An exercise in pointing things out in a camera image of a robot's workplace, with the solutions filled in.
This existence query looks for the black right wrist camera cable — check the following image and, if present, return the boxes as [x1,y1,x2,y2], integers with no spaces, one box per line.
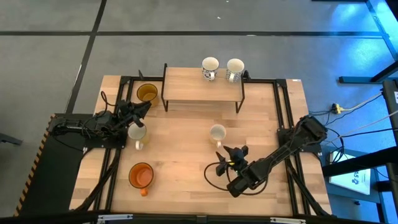
[203,161,270,197]

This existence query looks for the grey furniture foot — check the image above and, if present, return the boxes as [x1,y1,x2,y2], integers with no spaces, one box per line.
[0,132,24,146]

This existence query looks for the black ramp hazard stripe edge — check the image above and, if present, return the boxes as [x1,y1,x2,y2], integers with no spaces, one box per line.
[14,113,103,218]

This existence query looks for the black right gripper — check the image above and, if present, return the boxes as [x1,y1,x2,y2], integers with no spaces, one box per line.
[216,146,249,177]

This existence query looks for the wooden shelf black metal legs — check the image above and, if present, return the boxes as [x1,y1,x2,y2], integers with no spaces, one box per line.
[160,63,246,114]

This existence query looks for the silver metal bracket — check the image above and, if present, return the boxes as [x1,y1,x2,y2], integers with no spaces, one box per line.
[96,213,134,224]
[269,217,307,224]

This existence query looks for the black equipment rack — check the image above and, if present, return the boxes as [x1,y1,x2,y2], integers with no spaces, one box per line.
[382,79,398,215]

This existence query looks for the white mug blue lattice print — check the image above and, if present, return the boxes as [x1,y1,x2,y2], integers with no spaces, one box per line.
[225,58,246,83]

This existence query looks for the black left wrist camera cable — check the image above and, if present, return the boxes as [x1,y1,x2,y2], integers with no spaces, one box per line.
[99,90,110,114]

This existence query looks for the white mug dark floral print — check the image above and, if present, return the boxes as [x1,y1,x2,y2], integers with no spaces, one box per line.
[201,57,220,82]

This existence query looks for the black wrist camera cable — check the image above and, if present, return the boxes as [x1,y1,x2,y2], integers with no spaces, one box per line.
[99,90,110,114]
[203,161,270,197]

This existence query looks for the orange glass mug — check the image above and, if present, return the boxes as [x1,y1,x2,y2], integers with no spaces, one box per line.
[128,162,155,197]

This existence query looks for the black aluminium table frame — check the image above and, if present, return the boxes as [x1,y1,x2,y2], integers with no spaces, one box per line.
[70,70,333,224]

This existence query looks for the white cable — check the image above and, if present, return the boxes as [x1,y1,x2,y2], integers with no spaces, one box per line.
[323,110,398,138]
[341,92,384,112]

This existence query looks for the black desk frame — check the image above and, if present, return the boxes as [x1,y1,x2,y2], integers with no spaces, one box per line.
[310,0,398,84]

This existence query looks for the black metal beam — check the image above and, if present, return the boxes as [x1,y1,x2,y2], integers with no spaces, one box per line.
[322,146,398,178]

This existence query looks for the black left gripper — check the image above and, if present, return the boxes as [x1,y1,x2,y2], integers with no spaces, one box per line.
[117,100,152,128]

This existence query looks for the plain yellow mug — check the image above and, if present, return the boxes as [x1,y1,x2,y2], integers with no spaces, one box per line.
[127,123,150,151]

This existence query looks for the amber glass mug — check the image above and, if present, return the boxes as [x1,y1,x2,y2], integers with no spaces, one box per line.
[136,83,160,108]

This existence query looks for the white board blue logo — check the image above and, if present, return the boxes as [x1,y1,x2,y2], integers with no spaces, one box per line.
[328,151,373,196]

